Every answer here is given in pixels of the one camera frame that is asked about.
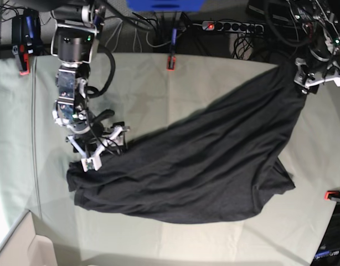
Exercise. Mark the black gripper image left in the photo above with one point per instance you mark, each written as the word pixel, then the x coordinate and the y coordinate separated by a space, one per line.
pixel 111 141

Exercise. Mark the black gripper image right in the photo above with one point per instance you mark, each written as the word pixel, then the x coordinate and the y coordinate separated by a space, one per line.
pixel 311 73

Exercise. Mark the dark grey t-shirt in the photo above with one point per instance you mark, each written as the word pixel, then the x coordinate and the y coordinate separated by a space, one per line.
pixel 220 164

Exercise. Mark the light green table cloth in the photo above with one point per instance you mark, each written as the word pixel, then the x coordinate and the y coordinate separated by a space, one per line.
pixel 34 158

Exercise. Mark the middle red black clamp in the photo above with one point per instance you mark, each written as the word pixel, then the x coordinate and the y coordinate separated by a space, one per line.
pixel 172 51

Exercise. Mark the red black clamp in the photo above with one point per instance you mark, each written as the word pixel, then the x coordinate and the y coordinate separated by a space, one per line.
pixel 26 38
pixel 172 51
pixel 333 196

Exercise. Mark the black power strip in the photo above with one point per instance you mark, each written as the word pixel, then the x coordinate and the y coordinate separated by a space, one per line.
pixel 233 27

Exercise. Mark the left red black clamp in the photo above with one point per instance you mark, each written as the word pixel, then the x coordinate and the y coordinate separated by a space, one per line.
pixel 26 38

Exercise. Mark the blue box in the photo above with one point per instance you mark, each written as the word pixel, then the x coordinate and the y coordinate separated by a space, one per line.
pixel 165 5

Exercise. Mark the right red black clamp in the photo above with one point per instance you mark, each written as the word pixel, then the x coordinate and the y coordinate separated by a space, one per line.
pixel 333 196

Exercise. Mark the beige plastic bin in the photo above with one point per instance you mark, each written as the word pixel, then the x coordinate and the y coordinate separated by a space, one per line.
pixel 23 246

